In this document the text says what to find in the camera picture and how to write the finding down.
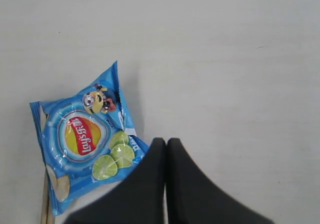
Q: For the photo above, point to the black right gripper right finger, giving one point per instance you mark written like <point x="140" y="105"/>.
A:
<point x="192" y="198"/>

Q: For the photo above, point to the blue potato chips bag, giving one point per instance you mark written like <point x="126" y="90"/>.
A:
<point x="86" y="140"/>

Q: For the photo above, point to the brown wooden chopstick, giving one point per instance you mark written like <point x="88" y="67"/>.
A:
<point x="45" y="200"/>

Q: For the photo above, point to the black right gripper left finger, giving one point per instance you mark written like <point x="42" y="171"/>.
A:
<point x="138" y="199"/>

